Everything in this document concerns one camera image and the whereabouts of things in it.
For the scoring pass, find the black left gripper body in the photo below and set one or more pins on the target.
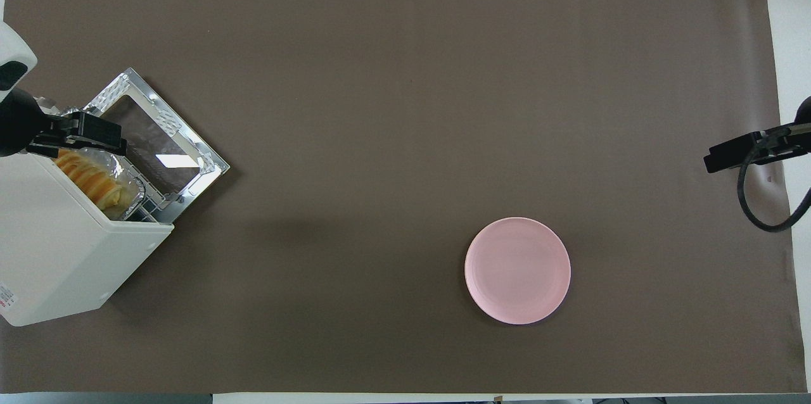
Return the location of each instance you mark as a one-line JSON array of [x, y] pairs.
[[19, 125]]

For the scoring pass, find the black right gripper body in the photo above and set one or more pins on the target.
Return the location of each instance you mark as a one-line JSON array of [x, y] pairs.
[[798, 138]]

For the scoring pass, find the aluminium foil tray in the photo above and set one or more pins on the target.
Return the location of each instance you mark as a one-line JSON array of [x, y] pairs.
[[111, 163]]

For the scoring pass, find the golden bread roll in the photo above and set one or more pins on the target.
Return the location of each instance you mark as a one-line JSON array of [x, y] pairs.
[[89, 179]]

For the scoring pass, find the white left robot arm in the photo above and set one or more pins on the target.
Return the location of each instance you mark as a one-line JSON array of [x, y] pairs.
[[14, 43]]

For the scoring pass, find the white toaster oven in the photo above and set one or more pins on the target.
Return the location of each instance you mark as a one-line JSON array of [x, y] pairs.
[[57, 252]]

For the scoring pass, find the red print oven sticker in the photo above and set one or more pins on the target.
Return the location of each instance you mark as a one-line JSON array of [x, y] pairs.
[[5, 299]]

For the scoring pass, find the pink round plate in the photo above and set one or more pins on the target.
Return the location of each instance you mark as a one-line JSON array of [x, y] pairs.
[[516, 271]]

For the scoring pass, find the brown table mat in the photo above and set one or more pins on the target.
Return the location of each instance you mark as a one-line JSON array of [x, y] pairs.
[[380, 106]]

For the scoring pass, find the glass oven door chrome frame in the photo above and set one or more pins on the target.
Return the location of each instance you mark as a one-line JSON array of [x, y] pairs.
[[152, 132]]

